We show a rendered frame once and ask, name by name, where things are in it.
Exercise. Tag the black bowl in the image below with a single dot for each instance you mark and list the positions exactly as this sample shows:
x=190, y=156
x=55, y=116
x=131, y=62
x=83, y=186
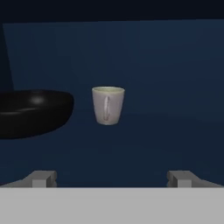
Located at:
x=32, y=113

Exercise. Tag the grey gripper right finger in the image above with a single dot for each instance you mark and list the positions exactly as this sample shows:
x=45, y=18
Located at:
x=183, y=178

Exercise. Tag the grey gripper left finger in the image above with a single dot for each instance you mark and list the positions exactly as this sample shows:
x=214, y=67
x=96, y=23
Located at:
x=40, y=178

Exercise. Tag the white cup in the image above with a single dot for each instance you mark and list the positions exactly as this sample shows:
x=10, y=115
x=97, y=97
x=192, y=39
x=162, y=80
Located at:
x=108, y=105

